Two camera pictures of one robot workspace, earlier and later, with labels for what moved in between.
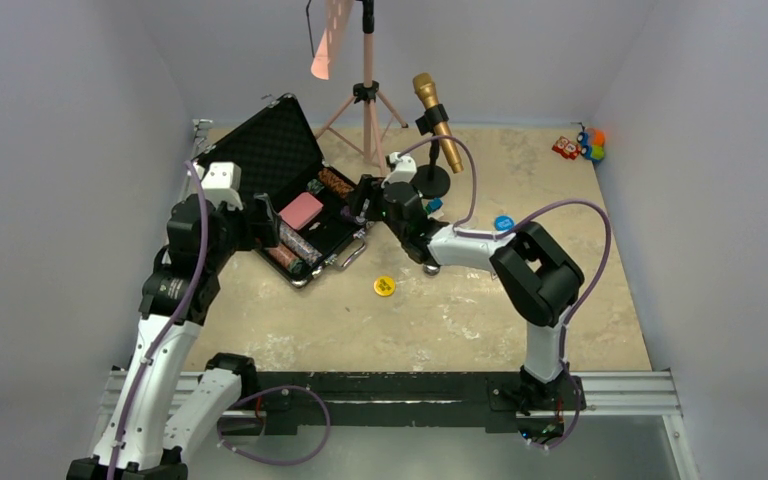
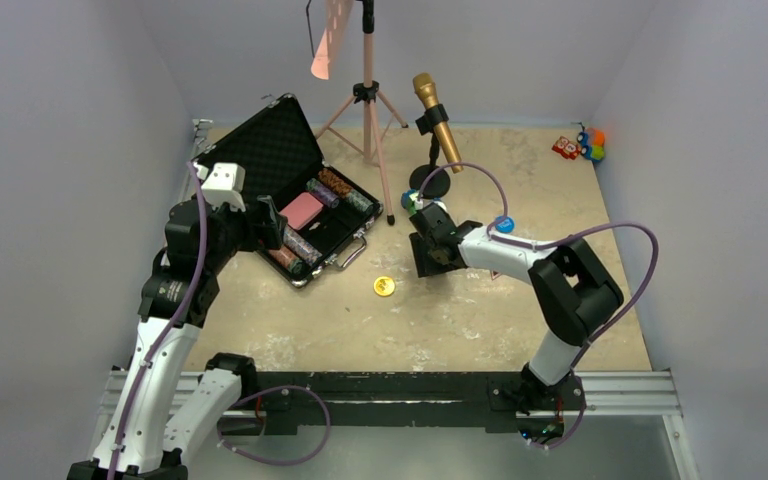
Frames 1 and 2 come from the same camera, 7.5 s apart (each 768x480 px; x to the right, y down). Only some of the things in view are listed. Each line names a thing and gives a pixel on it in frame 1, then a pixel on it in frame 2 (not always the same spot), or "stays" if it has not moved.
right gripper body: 371,188 -> 426,259
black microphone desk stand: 431,180 stays
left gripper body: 235,232 stays
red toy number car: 566,147 stays
